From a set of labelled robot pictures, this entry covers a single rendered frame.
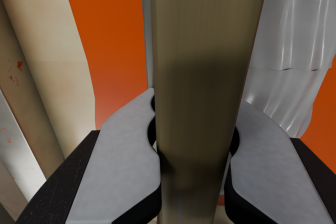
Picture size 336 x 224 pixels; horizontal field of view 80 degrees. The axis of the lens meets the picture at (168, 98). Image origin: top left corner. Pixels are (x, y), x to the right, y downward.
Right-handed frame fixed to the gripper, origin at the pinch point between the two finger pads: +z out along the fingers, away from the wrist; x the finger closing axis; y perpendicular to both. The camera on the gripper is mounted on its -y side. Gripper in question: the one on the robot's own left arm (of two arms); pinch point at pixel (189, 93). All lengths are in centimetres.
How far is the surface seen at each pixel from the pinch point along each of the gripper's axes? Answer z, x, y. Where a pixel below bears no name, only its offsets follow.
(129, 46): 5.4, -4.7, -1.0
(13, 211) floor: 100, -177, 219
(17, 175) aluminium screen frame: 1.8, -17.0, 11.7
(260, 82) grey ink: 5.0, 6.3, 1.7
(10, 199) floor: 100, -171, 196
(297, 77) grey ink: 4.8, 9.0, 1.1
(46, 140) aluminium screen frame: 3.9, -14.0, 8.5
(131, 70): 5.4, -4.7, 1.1
